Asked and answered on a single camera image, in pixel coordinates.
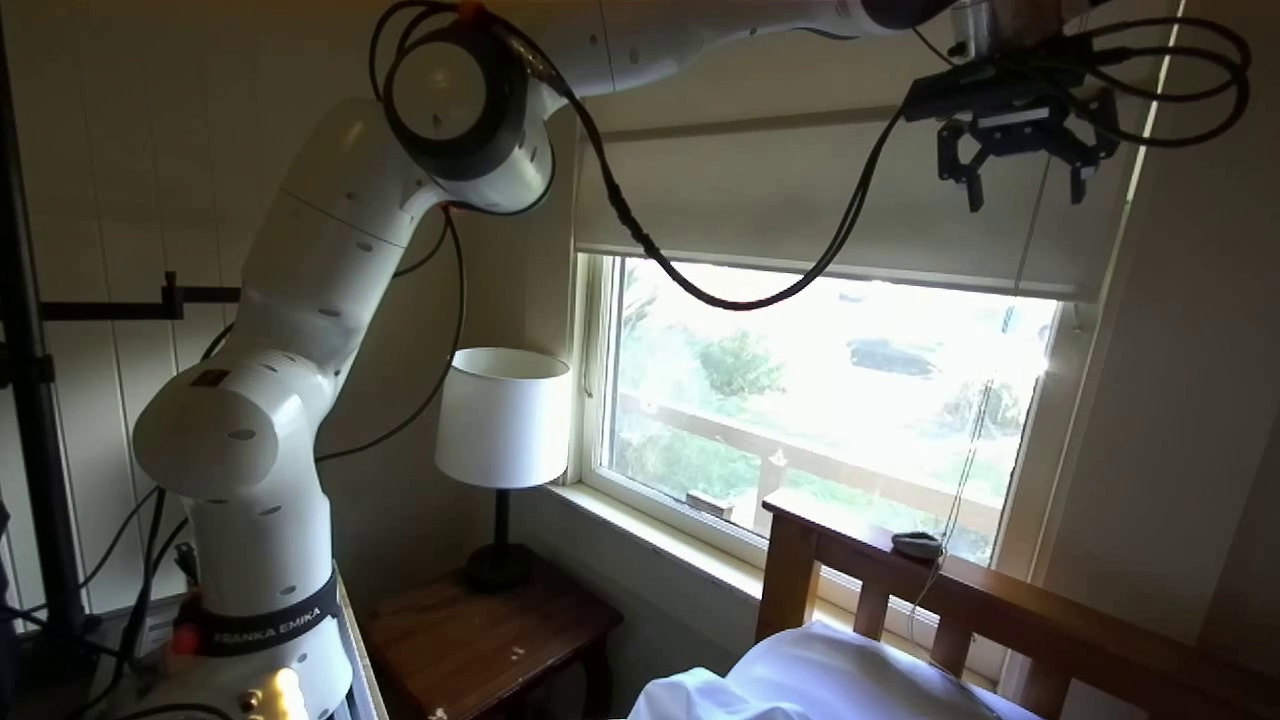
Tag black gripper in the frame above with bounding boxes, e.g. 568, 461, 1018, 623
937, 93, 1123, 216

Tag thin white blind pull cord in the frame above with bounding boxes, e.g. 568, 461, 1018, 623
903, 155, 1056, 645

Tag white framed window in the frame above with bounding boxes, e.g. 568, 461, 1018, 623
573, 250, 1112, 592

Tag white roller blind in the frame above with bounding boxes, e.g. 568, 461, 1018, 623
573, 106, 1140, 306

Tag parked car outside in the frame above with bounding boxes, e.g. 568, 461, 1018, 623
839, 333, 940, 386

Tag small black round object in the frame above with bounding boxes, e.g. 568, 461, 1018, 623
890, 527, 950, 563

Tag brown wooden headboard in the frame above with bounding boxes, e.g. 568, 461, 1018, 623
754, 497, 1280, 720

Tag white pillow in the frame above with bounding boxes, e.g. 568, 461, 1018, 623
623, 616, 1045, 720

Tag white lamp shade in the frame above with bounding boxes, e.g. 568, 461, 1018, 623
433, 343, 575, 492

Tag dark lamp base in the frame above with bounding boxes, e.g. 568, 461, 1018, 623
456, 486, 545, 602

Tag brown wooden nightstand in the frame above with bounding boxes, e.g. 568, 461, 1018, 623
360, 569, 630, 720

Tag black horizontal clamp rod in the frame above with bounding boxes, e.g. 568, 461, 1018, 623
36, 268, 247, 326

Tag black vertical stand pole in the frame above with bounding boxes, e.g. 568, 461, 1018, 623
0, 25, 91, 666

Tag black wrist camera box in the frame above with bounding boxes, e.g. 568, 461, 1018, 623
900, 54, 1100, 127

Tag looped black gripper cable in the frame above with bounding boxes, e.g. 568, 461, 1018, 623
1064, 14, 1256, 154

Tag long black robot cable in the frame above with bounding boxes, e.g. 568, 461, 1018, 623
367, 0, 937, 317

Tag black cable bundle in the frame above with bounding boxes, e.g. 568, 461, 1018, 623
64, 486, 202, 720

